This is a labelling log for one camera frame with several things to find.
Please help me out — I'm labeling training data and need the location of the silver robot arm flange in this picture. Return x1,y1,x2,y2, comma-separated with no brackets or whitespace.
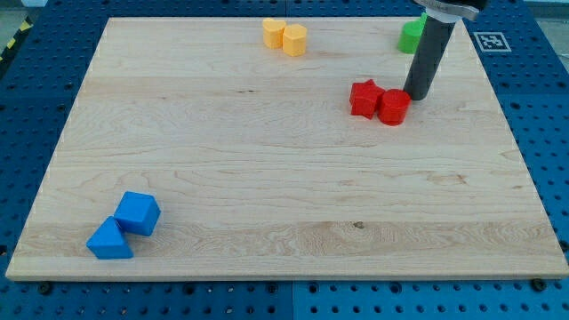
413,0,488,23

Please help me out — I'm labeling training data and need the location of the light wooden board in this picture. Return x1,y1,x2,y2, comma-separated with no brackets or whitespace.
6,17,568,282

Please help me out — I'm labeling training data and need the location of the red star block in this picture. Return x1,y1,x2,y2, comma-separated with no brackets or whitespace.
349,79,386,119

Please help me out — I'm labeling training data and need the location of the red cylinder block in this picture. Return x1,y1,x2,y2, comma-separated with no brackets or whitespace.
378,89,411,126

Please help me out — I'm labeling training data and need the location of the yellow hexagon block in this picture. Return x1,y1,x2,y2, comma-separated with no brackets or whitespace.
283,24,308,57

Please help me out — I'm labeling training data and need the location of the yellow heart block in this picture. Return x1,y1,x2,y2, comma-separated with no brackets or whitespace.
261,18,287,49

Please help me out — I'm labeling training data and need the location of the blue cube block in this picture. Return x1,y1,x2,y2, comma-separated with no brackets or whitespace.
114,191,161,236

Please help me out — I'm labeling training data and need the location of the green cylinder block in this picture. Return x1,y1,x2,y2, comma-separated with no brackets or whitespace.
397,13,428,54

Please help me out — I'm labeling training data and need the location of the blue triangular block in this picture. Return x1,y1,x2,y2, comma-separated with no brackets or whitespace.
85,216,133,260

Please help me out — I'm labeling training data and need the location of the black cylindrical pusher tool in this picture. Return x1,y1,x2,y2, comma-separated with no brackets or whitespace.
404,16,455,100

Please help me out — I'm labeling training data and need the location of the white fiducial marker tag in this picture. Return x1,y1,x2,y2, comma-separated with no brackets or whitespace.
474,31,511,52

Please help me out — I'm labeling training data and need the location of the yellow black hazard tape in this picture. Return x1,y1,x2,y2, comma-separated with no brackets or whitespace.
1,16,34,63

